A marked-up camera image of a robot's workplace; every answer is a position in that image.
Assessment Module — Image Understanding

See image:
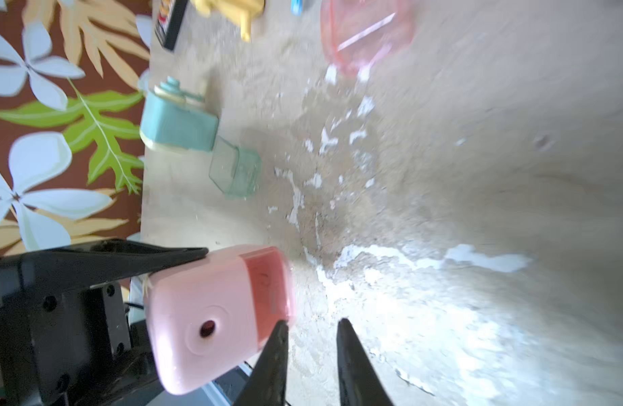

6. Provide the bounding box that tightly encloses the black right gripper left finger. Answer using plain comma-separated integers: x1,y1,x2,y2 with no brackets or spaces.
234,321,289,406

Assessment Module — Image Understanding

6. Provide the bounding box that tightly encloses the yellow pencil sharpener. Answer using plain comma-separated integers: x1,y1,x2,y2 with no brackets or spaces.
191,0,265,42

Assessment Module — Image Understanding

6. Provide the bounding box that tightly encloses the green pencil sharpener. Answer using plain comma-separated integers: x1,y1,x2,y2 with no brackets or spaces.
139,77,220,152

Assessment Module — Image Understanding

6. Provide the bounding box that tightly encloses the clear pink tray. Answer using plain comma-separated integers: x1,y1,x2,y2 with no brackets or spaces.
320,0,416,76

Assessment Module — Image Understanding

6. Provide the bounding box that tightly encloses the clear red tray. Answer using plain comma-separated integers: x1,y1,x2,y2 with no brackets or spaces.
240,245,296,348

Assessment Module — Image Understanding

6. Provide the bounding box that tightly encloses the clear green tray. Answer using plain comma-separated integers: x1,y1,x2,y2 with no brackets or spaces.
208,136,262,199

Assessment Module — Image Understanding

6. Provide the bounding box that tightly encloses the blue pencil sharpener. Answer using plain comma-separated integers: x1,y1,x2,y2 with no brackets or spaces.
291,0,304,16

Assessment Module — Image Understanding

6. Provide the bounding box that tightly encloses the black charging board left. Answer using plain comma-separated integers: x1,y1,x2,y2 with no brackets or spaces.
154,0,190,51

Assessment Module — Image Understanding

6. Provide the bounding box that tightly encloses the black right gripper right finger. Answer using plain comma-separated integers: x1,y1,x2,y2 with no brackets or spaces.
336,318,393,406

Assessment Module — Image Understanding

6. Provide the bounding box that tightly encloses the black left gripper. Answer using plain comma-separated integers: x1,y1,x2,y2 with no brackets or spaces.
0,239,209,405

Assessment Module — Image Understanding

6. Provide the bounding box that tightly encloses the pink pencil sharpener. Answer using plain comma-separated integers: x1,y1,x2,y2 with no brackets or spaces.
143,245,265,395

